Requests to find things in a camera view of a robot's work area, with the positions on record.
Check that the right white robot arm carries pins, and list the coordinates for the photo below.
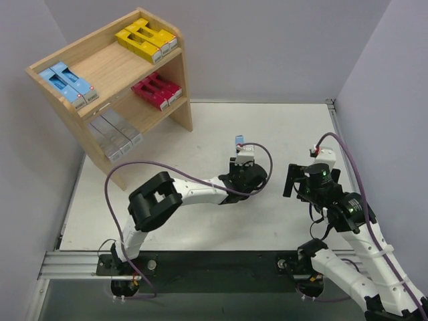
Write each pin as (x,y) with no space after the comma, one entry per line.
(385,292)

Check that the yellow toothpaste box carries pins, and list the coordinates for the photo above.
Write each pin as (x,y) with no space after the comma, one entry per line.
(141,35)
(144,49)
(163,34)

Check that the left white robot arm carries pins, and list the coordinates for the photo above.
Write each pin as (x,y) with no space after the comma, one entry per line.
(154,202)

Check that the wooden two-tier shelf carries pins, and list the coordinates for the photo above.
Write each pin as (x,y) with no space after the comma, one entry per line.
(113,70)

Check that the aluminium frame rail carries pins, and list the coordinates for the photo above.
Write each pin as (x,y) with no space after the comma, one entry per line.
(70,265)

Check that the yellow toothpaste box front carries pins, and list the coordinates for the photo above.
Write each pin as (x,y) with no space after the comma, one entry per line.
(163,34)

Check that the blue toothpaste box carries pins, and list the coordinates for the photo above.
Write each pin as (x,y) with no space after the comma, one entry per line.
(70,94)
(239,142)
(84,89)

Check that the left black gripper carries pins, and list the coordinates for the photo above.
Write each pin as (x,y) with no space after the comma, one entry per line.
(243,168)

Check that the pink toothpaste box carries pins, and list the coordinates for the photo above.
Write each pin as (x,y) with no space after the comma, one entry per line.
(166,84)
(150,95)
(164,93)

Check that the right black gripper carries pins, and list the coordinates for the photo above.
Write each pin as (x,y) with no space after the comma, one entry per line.
(294,178)

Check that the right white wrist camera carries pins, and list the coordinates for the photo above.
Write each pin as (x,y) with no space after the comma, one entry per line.
(322,154)

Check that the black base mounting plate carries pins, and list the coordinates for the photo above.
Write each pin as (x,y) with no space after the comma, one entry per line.
(228,272)

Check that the silver toothpaste box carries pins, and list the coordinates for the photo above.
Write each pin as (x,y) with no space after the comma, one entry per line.
(112,134)
(112,153)
(123,126)

